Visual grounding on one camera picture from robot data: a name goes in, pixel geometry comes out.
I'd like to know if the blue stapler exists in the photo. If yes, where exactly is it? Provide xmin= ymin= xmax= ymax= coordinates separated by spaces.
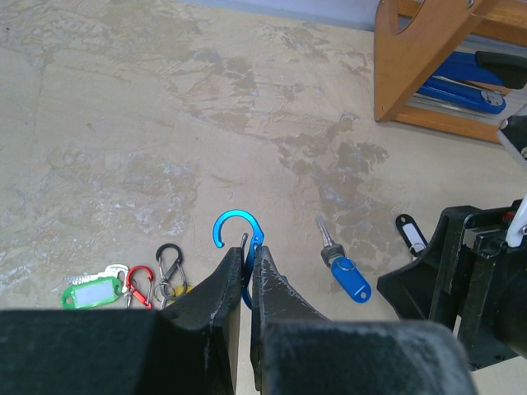
xmin=417 ymin=51 xmax=526 ymax=115

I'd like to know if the blue tag key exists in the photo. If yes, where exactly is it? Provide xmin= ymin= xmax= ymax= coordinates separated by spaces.
xmin=315 ymin=216 xmax=372 ymax=304

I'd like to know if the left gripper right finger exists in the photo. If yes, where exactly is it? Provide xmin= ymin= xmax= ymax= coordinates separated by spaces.
xmin=250 ymin=246 xmax=329 ymax=391

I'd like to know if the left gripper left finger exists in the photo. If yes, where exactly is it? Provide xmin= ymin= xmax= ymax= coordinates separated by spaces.
xmin=162 ymin=247 xmax=243 ymax=394

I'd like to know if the blue S carabiner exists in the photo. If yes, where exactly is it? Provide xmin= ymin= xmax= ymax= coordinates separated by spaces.
xmin=212 ymin=209 xmax=264 ymax=309

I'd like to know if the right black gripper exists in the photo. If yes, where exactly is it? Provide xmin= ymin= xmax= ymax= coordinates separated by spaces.
xmin=376 ymin=200 xmax=526 ymax=370

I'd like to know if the black S carabiner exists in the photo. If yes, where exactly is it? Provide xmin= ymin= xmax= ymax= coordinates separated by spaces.
xmin=156 ymin=243 xmax=189 ymax=309

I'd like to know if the red S carabiner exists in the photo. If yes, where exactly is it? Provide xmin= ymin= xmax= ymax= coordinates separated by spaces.
xmin=125 ymin=265 xmax=154 ymax=309

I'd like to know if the wooden shelf rack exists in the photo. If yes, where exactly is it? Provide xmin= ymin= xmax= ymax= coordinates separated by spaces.
xmin=373 ymin=0 xmax=527 ymax=144

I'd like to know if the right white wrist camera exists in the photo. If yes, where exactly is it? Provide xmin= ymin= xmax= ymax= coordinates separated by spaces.
xmin=496 ymin=102 xmax=527 ymax=248

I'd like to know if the black tag key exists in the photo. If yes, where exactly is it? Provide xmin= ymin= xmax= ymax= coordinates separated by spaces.
xmin=395 ymin=213 xmax=428 ymax=259

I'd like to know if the green tag key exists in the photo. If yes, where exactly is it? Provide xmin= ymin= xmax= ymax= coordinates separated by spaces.
xmin=60 ymin=264 xmax=129 ymax=309

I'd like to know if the yellow tag key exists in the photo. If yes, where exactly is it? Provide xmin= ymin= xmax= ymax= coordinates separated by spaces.
xmin=170 ymin=285 xmax=194 ymax=300

